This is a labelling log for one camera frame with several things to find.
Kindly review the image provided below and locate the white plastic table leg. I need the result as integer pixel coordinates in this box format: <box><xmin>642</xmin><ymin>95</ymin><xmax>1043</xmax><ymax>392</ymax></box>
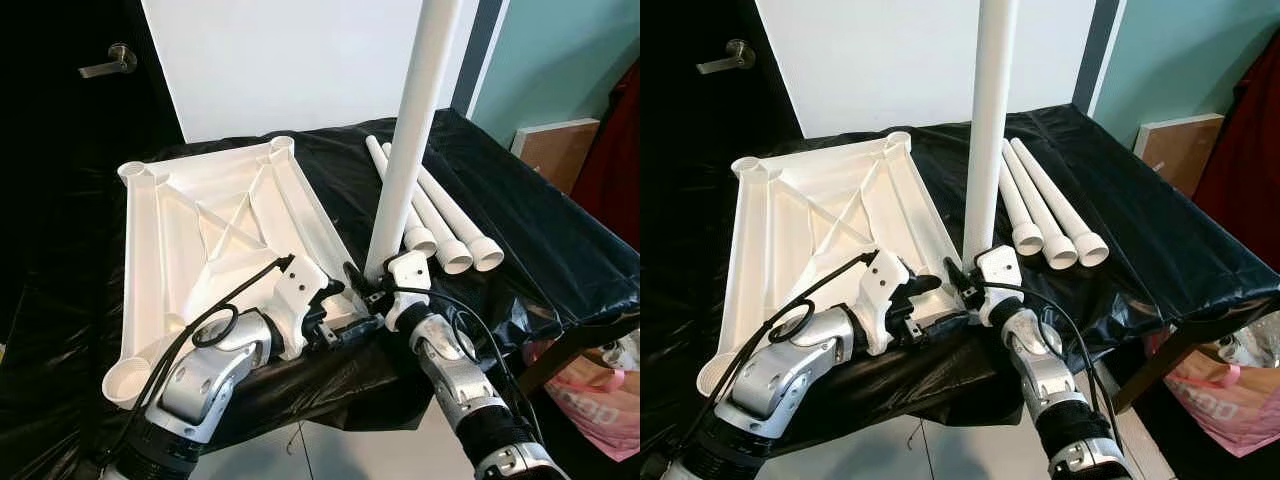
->
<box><xmin>998</xmin><ymin>160</ymin><xmax>1045</xmax><ymax>257</ymax></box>
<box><xmin>383</xmin><ymin>143</ymin><xmax>474</xmax><ymax>276</ymax></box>
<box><xmin>1002</xmin><ymin>138</ymin><xmax>1079</xmax><ymax>271</ymax></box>
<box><xmin>363</xmin><ymin>0</ymin><xmax>464</xmax><ymax>286</ymax></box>
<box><xmin>364</xmin><ymin>136</ymin><xmax>439</xmax><ymax>259</ymax></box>
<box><xmin>1012</xmin><ymin>137</ymin><xmax>1111</xmax><ymax>268</ymax></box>
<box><xmin>960</xmin><ymin>0</ymin><xmax>1021</xmax><ymax>263</ymax></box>
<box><xmin>415</xmin><ymin>160</ymin><xmax>506</xmax><ymax>273</ymax></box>

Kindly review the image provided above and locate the white plastic table top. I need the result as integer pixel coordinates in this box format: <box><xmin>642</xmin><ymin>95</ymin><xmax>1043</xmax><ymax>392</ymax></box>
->
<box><xmin>697</xmin><ymin>131</ymin><xmax>986</xmax><ymax>396</ymax></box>
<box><xmin>102</xmin><ymin>135</ymin><xmax>379</xmax><ymax>409</ymax></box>

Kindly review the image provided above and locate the black plastic table cover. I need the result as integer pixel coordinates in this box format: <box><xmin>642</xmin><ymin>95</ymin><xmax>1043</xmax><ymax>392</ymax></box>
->
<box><xmin>0</xmin><ymin>105</ymin><xmax>641</xmax><ymax>480</ymax></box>
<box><xmin>640</xmin><ymin>100</ymin><xmax>1280</xmax><ymax>480</ymax></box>

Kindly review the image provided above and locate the brown wooden board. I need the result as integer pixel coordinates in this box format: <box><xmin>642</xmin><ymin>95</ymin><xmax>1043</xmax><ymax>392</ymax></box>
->
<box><xmin>512</xmin><ymin>118</ymin><xmax>602</xmax><ymax>196</ymax></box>
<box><xmin>1133</xmin><ymin>113</ymin><xmax>1226</xmax><ymax>198</ymax></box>

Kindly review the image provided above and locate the pink plastic bag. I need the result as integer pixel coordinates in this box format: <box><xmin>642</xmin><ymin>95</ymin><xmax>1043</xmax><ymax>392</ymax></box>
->
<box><xmin>523</xmin><ymin>335</ymin><xmax>641</xmax><ymax>463</ymax></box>
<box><xmin>1145</xmin><ymin>325</ymin><xmax>1280</xmax><ymax>459</ymax></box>

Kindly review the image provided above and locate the dark red fabric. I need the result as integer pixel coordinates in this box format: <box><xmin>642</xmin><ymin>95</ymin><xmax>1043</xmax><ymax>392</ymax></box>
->
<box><xmin>1193</xmin><ymin>35</ymin><xmax>1280</xmax><ymax>241</ymax></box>
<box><xmin>570</xmin><ymin>60</ymin><xmax>641</xmax><ymax>251</ymax></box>

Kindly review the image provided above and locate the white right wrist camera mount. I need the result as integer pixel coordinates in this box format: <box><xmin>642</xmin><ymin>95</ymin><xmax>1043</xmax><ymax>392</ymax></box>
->
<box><xmin>975</xmin><ymin>245</ymin><xmax>1026</xmax><ymax>326</ymax></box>
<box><xmin>383</xmin><ymin>250</ymin><xmax>433</xmax><ymax>331</ymax></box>

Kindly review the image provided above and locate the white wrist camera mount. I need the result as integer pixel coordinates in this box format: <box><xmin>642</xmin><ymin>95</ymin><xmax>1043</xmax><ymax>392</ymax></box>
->
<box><xmin>383</xmin><ymin>250</ymin><xmax>433</xmax><ymax>331</ymax></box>
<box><xmin>855</xmin><ymin>250</ymin><xmax>913</xmax><ymax>356</ymax></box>
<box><xmin>975</xmin><ymin>245</ymin><xmax>1026</xmax><ymax>326</ymax></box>
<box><xmin>262</xmin><ymin>255</ymin><xmax>336</xmax><ymax>361</ymax></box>

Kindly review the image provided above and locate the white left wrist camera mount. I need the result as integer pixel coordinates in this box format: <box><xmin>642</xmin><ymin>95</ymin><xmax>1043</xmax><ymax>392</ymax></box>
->
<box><xmin>855</xmin><ymin>250</ymin><xmax>913</xmax><ymax>356</ymax></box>
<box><xmin>262</xmin><ymin>255</ymin><xmax>336</xmax><ymax>361</ymax></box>

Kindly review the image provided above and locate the silver lever door handle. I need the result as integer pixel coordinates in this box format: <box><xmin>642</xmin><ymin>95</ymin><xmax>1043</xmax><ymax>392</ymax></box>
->
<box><xmin>697</xmin><ymin>38</ymin><xmax>757</xmax><ymax>76</ymax></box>
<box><xmin>78</xmin><ymin>43</ymin><xmax>139</xmax><ymax>80</ymax></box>

